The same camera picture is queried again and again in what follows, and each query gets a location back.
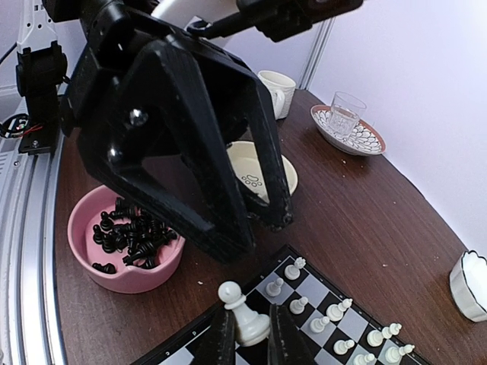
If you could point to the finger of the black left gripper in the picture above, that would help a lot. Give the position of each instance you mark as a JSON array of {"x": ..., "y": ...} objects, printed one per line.
[{"x": 242, "y": 102}]

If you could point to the white scalloped bowl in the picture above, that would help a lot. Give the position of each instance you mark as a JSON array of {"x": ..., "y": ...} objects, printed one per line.
[{"x": 468, "y": 285}]

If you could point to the white chess piece tall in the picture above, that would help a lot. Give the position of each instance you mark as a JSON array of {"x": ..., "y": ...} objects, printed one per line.
[
  {"x": 395, "y": 355},
  {"x": 376, "y": 337}
]

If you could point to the patterned saucer plate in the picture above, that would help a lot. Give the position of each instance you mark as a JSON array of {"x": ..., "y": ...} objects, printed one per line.
[{"x": 364, "y": 140}]

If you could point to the clear glass tumbler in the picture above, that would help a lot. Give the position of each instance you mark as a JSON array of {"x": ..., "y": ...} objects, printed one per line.
[{"x": 345, "y": 113}]

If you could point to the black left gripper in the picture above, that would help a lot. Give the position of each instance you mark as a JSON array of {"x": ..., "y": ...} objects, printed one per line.
[{"x": 156, "y": 107}]

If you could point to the aluminium frame post left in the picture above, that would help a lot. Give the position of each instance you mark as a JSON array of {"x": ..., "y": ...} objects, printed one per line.
[{"x": 324, "y": 31}]

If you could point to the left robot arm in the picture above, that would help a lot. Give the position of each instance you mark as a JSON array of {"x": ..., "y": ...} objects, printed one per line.
[{"x": 49, "y": 50}]

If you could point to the white rook corner piece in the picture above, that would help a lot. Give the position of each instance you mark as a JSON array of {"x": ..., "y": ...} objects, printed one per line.
[{"x": 293, "y": 271}]

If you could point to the pink bowl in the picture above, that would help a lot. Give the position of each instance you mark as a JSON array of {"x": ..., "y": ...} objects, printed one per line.
[{"x": 108, "y": 269}]

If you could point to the black and white chessboard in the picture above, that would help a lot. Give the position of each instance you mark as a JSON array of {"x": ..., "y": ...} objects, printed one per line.
[{"x": 319, "y": 334}]

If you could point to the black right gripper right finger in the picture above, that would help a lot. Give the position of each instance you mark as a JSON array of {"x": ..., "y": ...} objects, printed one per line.
[{"x": 285, "y": 345}]

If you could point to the white textured ceramic mug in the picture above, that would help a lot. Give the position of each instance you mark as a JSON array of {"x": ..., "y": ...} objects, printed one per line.
[{"x": 281, "y": 88}]

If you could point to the aluminium front rail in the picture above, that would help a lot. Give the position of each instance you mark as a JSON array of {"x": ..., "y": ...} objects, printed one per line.
[{"x": 30, "y": 326}]

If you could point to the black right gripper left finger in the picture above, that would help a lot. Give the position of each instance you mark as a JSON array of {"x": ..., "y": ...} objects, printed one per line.
[{"x": 218, "y": 343}]

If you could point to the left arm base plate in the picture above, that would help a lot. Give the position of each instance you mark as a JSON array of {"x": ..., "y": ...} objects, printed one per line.
[{"x": 37, "y": 137}]

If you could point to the black chess pieces pile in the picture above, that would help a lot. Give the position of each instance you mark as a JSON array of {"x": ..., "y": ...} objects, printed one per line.
[{"x": 133, "y": 231}]

